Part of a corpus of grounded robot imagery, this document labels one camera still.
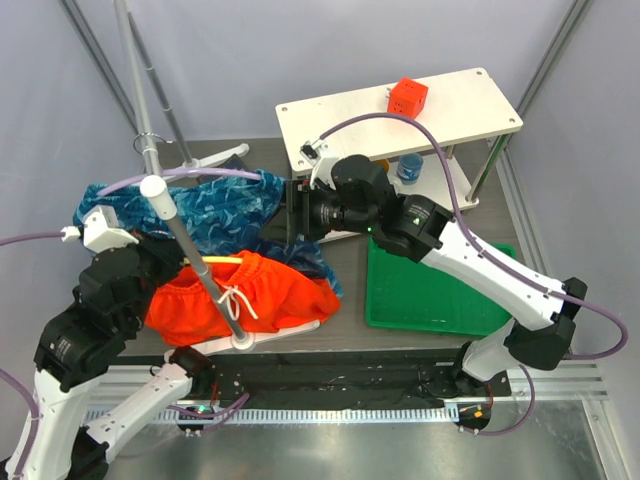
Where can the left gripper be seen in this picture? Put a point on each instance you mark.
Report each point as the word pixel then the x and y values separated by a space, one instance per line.
pixel 165 247

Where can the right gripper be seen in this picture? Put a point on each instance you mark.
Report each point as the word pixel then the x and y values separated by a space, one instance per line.
pixel 298 204

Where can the yellow clothes hanger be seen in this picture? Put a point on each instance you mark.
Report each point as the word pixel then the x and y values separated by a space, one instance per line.
pixel 216 260

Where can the orange shorts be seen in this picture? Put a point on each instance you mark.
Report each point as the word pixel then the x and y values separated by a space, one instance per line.
pixel 262 295

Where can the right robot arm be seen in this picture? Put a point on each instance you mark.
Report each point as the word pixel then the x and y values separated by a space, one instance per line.
pixel 359 198

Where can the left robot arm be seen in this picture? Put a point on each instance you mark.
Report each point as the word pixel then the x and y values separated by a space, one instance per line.
pixel 74 353

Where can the blue patterned shorts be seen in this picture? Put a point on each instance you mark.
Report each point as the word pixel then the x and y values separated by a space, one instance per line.
pixel 223 217

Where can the purple clothes hanger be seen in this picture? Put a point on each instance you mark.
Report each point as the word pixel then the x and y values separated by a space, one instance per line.
pixel 171 174

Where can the dark blue book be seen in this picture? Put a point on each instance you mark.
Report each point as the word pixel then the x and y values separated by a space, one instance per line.
pixel 234 162

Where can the white patterned mug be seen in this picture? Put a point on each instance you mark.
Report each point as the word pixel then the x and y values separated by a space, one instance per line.
pixel 384 164

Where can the blue cup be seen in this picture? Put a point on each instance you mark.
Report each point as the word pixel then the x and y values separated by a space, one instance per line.
pixel 409 168

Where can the red cube power socket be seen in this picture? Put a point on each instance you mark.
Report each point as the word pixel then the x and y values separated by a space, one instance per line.
pixel 407 98

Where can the green plastic tray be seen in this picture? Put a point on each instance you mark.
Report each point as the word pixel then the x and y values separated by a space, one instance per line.
pixel 403 295

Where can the white two-tier shelf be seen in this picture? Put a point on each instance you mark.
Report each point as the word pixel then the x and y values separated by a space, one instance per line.
pixel 461 107

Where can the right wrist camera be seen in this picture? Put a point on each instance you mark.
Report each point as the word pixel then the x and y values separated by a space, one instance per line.
pixel 322 159

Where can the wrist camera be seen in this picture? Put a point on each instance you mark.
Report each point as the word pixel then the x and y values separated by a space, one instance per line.
pixel 322 159
pixel 100 231

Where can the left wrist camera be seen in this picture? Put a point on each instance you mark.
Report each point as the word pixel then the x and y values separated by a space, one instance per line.
pixel 100 231

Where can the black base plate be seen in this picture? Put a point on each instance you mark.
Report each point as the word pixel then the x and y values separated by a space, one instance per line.
pixel 341 380

